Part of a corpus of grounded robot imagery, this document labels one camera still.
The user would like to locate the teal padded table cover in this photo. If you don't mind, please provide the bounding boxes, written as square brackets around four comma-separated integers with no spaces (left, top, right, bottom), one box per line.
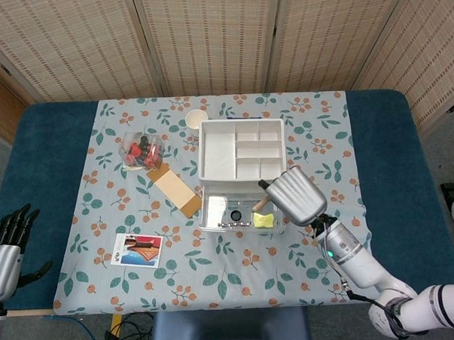
[0,84,454,313]

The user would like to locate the clear plastic box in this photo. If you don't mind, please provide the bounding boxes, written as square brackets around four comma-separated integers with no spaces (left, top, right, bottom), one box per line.
[197,180,285,237]

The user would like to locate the colourful picture postcard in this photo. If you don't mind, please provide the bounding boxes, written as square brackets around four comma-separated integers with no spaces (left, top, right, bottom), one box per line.
[108,231,166,272]

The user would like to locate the yellow sticky note pad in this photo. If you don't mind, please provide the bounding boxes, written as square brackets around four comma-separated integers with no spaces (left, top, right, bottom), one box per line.
[251,210,278,229]

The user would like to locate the white paper cup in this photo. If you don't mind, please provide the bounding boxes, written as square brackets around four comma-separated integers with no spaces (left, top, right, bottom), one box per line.
[184,108,209,129]

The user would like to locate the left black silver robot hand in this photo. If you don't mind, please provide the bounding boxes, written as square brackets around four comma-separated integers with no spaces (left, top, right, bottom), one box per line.
[0,202,56,301]

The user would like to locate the woven bamboo folding screen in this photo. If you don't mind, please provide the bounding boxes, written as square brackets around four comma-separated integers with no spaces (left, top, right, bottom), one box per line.
[0,0,454,151]

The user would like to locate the silver metal clips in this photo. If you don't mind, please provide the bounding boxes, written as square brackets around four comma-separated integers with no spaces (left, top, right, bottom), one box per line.
[218,220,254,230]

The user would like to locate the tan and beige card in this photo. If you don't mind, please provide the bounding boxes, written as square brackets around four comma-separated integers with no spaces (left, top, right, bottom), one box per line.
[145,161,203,221]

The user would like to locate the white plastic drawer organizer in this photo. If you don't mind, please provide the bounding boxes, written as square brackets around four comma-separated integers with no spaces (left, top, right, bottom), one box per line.
[194,116,289,202]

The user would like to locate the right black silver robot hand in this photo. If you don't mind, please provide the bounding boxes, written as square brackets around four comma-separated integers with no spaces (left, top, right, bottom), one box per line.
[257,164,328,228]

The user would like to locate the clear box of red caps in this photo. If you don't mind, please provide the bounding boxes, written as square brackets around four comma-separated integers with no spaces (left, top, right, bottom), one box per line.
[120,129,165,172]

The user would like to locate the floral leaf print tablecloth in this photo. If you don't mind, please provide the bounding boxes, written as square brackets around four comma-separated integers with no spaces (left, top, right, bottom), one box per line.
[43,87,375,318]

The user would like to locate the blue grey robot torso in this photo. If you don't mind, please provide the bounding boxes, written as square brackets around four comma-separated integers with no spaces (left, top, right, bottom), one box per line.
[148,305,311,340]

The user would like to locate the black floor cables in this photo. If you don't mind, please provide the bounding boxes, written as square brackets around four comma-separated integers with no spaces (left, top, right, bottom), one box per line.
[104,311,157,340]

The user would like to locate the blue floor cable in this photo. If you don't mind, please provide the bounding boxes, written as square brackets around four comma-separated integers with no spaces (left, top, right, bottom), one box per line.
[44,312,100,340]

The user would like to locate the wooden stick tool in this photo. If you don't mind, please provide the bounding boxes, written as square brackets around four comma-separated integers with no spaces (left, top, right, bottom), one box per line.
[251,195,272,214]

